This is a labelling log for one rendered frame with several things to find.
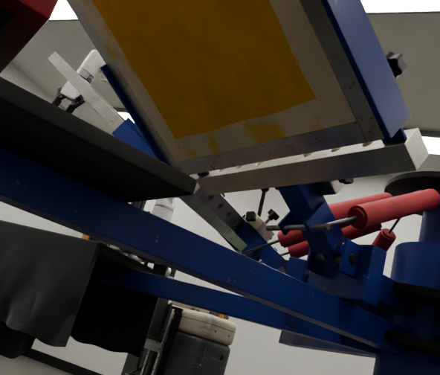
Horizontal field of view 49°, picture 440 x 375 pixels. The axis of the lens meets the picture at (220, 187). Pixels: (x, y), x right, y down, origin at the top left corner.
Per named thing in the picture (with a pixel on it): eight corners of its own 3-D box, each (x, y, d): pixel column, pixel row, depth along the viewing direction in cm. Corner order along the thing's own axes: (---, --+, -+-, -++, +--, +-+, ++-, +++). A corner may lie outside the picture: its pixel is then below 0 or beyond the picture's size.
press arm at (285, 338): (278, 342, 239) (281, 329, 241) (289, 346, 239) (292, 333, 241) (406, 359, 121) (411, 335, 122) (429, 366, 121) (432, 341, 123)
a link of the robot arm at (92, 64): (116, 70, 217) (126, 71, 210) (102, 89, 215) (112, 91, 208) (91, 47, 207) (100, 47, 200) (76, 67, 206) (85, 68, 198)
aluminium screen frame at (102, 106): (47, 58, 172) (55, 50, 172) (131, 137, 222) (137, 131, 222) (172, 193, 131) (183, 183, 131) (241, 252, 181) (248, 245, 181)
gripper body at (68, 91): (96, 85, 206) (82, 107, 204) (82, 79, 211) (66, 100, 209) (86, 75, 199) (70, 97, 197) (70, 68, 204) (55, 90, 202)
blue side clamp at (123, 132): (111, 133, 146) (128, 117, 146) (120, 140, 150) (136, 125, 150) (167, 193, 130) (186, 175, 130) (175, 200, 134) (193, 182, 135)
